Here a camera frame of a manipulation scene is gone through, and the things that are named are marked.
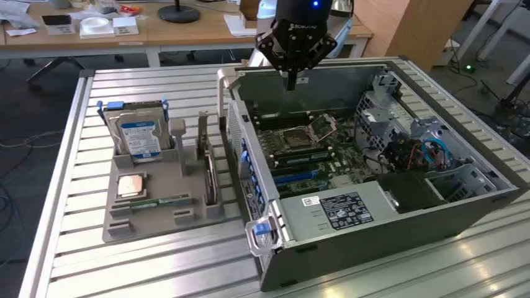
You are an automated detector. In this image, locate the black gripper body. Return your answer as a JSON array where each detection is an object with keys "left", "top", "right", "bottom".
[{"left": 271, "top": 0, "right": 332, "bottom": 72}]

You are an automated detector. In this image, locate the metal drive cage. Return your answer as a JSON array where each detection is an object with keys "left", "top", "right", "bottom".
[{"left": 356, "top": 89, "right": 415, "bottom": 147}]

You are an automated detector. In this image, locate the hard disk with blue label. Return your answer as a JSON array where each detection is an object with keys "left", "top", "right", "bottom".
[{"left": 103, "top": 104, "right": 171, "bottom": 161}]

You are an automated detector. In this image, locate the grey power supply unit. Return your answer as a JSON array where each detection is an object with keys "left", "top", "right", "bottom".
[{"left": 272, "top": 181, "right": 400, "bottom": 245}]

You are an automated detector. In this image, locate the blue disk caddy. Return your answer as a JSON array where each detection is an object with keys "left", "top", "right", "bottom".
[{"left": 95, "top": 96, "right": 171, "bottom": 156}]

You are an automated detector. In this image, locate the wooden cabinet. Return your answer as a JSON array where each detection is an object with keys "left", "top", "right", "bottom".
[{"left": 351, "top": 0, "right": 475, "bottom": 71}]

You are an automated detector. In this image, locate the green motherboard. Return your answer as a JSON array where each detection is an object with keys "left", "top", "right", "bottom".
[{"left": 247, "top": 102, "right": 390, "bottom": 199}]

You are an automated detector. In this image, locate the metal socket cover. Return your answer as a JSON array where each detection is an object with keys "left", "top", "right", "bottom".
[{"left": 308, "top": 113, "right": 336, "bottom": 143}]

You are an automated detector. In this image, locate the white paper card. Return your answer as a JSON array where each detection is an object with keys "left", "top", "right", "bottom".
[{"left": 4, "top": 27, "right": 37, "bottom": 37}]

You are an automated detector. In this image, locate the white labelled box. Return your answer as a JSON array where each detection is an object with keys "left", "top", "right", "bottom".
[{"left": 112, "top": 17, "right": 140, "bottom": 37}]

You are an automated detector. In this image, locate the white paper stack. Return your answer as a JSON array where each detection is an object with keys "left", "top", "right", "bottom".
[{"left": 223, "top": 14, "right": 260, "bottom": 38}]

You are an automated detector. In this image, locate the graphics card with metal bracket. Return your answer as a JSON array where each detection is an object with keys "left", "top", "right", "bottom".
[{"left": 195, "top": 110, "right": 222, "bottom": 207}]

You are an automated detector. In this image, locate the blue expansion slot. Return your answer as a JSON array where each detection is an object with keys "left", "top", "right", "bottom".
[{"left": 272, "top": 169, "right": 322, "bottom": 184}]

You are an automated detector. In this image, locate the white tape roll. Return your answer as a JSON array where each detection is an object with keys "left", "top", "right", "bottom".
[{"left": 81, "top": 17, "right": 109, "bottom": 31}]

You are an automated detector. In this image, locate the open dark grey PC case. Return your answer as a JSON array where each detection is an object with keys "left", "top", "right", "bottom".
[{"left": 218, "top": 55, "right": 523, "bottom": 293}]

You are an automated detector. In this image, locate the metal disk bay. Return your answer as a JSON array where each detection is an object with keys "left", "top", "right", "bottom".
[{"left": 424, "top": 163, "right": 498, "bottom": 204}]

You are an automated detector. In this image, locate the grey parts rack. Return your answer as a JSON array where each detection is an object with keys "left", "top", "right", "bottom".
[{"left": 101, "top": 119, "right": 227, "bottom": 243}]

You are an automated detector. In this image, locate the copper coloured CPU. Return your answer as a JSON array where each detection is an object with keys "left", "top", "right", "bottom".
[{"left": 116, "top": 174, "right": 145, "bottom": 198}]

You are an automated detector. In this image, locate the crumpled plastic bag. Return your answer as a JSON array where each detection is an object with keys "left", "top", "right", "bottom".
[{"left": 0, "top": 1, "right": 40, "bottom": 27}]

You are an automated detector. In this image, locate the wooden desk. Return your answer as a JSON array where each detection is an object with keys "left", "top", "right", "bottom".
[{"left": 0, "top": 0, "right": 374, "bottom": 68}]

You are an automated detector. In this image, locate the CPU socket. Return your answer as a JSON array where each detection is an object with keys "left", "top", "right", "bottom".
[{"left": 280, "top": 129, "right": 319, "bottom": 148}]

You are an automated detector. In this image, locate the blue wire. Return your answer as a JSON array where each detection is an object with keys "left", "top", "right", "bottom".
[{"left": 422, "top": 137, "right": 455, "bottom": 170}]

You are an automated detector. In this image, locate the clear case handle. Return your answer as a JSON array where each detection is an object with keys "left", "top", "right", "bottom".
[{"left": 244, "top": 216, "right": 283, "bottom": 257}]

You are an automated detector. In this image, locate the white flat box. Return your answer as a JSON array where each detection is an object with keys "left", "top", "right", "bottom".
[{"left": 79, "top": 23, "right": 116, "bottom": 40}]

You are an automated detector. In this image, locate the black lamp base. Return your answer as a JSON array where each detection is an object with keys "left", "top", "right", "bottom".
[{"left": 156, "top": 0, "right": 201, "bottom": 24}]

